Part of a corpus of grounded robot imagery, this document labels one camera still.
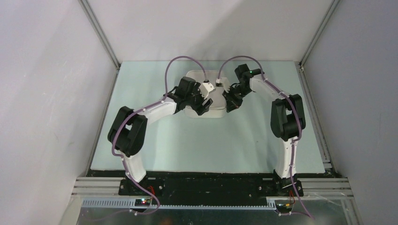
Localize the white medicine kit case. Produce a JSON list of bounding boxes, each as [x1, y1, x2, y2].
[[183, 70, 228, 119]]

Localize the aluminium frame rail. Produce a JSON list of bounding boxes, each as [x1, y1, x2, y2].
[[295, 61, 354, 200]]

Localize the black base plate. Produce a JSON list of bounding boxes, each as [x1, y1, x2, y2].
[[118, 171, 304, 207]]

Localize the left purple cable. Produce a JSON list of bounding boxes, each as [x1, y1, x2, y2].
[[111, 56, 209, 216]]

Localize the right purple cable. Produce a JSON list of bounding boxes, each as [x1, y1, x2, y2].
[[217, 56, 315, 220]]

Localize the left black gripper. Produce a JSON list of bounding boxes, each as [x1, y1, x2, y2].
[[185, 83, 213, 116]]

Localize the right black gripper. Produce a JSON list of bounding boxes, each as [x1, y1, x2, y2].
[[222, 85, 252, 113]]

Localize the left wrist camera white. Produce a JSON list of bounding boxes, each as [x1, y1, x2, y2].
[[199, 81, 215, 99]]

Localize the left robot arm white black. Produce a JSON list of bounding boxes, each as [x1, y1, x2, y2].
[[107, 76, 215, 195]]

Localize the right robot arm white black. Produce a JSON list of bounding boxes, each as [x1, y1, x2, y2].
[[222, 64, 306, 196]]

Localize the purple cable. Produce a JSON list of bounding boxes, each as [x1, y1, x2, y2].
[[111, 56, 209, 216], [217, 56, 315, 220]]

